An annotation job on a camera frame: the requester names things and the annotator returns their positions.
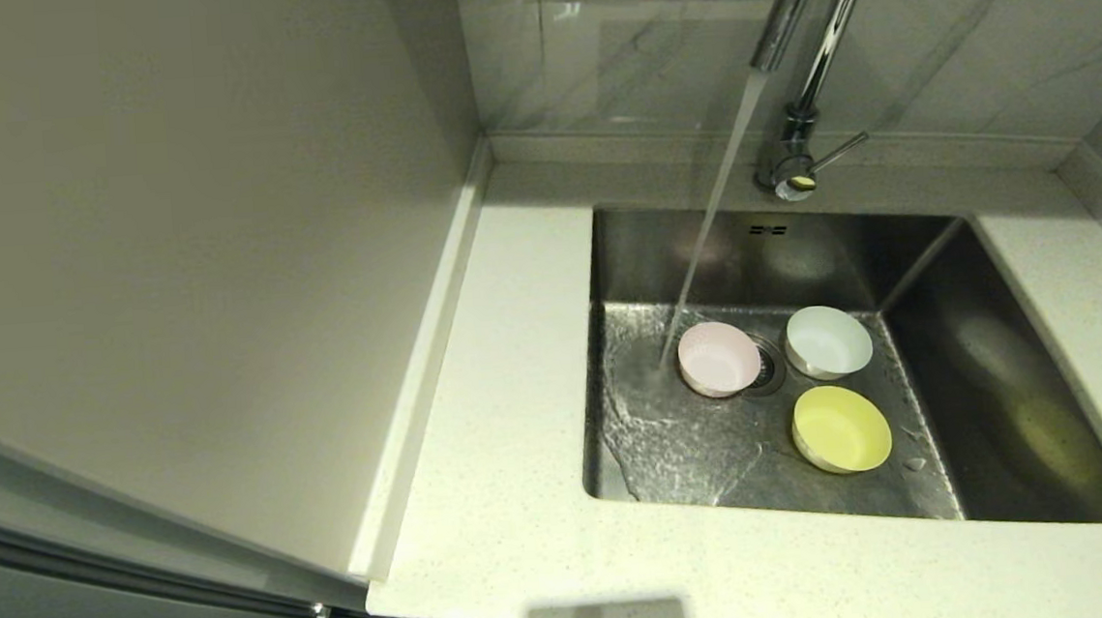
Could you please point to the pale blue bowl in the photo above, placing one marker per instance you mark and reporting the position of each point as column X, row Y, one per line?
column 830, row 341

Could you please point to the stainless steel refrigerator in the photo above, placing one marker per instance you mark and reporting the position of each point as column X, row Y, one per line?
column 126, row 610

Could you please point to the sink drain strainer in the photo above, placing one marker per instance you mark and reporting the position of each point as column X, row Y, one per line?
column 769, row 371

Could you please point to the chrome sink faucet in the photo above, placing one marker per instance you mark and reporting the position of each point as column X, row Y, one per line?
column 801, row 1

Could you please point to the yellow bowl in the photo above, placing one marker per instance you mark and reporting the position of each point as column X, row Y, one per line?
column 841, row 427

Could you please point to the stainless steel sink basin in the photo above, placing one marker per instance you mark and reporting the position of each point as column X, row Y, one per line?
column 983, row 385

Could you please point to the pink bowl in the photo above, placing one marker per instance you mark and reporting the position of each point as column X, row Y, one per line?
column 717, row 356

